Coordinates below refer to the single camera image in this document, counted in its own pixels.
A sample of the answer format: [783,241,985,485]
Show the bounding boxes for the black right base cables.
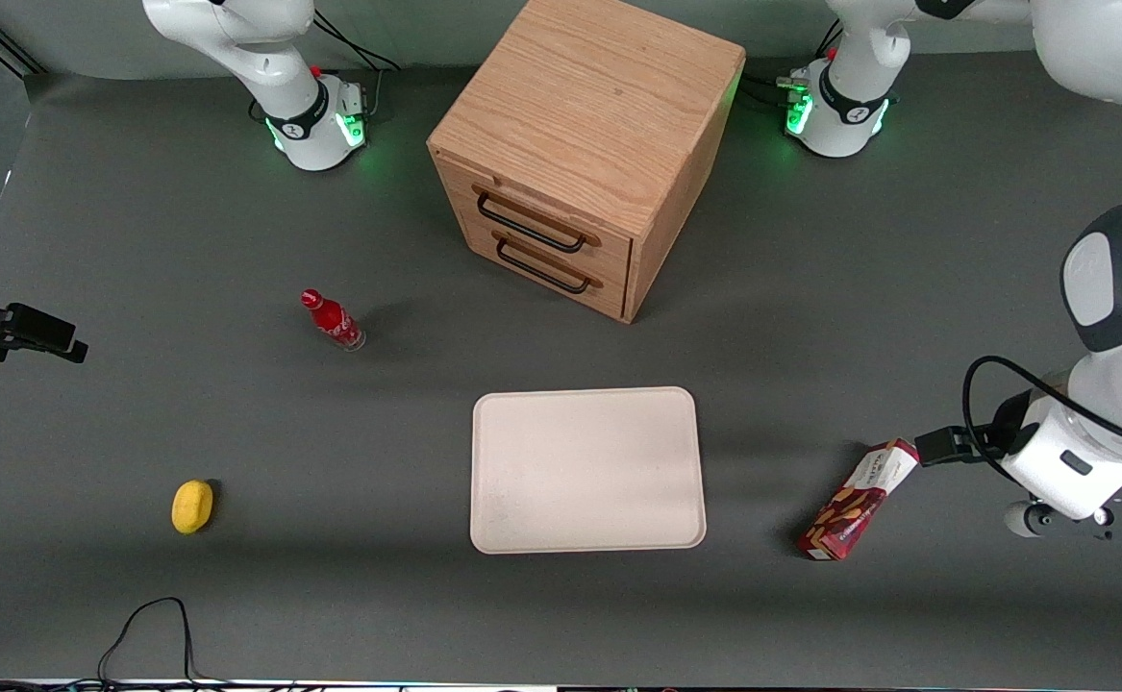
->
[313,10,401,121]

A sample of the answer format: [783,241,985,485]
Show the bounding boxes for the black base cables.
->
[741,73,794,110]
[313,10,401,121]

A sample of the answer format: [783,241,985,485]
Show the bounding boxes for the red cookie box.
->
[797,438,921,562]

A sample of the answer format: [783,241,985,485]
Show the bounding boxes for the black looped table cable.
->
[97,597,202,685]

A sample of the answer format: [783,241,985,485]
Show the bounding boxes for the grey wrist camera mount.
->
[1003,479,1122,539]

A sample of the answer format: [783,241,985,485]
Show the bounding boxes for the yellow lemon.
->
[171,480,215,535]

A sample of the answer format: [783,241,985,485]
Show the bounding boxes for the black drawer handle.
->
[477,192,588,255]
[495,238,592,295]

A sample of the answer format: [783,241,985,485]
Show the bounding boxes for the black left base cables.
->
[741,73,794,110]

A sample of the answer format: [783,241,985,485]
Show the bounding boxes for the wooden drawer front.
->
[469,179,634,285]
[487,229,631,320]

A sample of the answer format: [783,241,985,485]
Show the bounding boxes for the black stand rod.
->
[0,12,48,78]

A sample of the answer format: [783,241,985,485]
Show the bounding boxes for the beige plastic tray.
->
[470,386,708,556]

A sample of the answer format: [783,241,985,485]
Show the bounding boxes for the wooden drawer cabinet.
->
[427,0,747,325]

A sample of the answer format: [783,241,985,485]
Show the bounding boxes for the red cola bottle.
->
[300,288,367,353]

